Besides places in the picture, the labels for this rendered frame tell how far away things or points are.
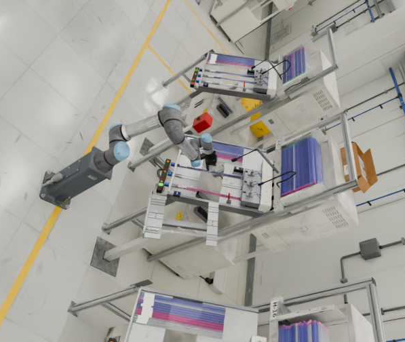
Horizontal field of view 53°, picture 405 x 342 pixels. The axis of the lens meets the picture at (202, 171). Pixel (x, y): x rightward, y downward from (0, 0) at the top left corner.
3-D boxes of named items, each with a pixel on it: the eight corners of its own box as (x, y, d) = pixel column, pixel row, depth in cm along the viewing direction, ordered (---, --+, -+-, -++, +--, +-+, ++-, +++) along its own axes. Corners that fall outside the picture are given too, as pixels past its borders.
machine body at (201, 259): (131, 244, 346) (184, 222, 313) (150, 186, 395) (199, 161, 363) (180, 281, 376) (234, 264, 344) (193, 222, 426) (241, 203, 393)
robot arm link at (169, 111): (104, 144, 269) (176, 117, 252) (104, 125, 276) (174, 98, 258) (115, 152, 279) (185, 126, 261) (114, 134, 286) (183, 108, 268)
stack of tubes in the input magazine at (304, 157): (280, 195, 282) (315, 182, 268) (281, 148, 318) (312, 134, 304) (290, 206, 288) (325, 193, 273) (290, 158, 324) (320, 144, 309)
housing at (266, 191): (256, 216, 298) (260, 203, 288) (259, 170, 333) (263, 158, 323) (266, 218, 298) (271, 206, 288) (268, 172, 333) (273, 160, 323)
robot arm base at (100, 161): (91, 166, 269) (101, 161, 264) (95, 148, 278) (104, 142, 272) (109, 176, 279) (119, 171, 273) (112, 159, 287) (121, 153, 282)
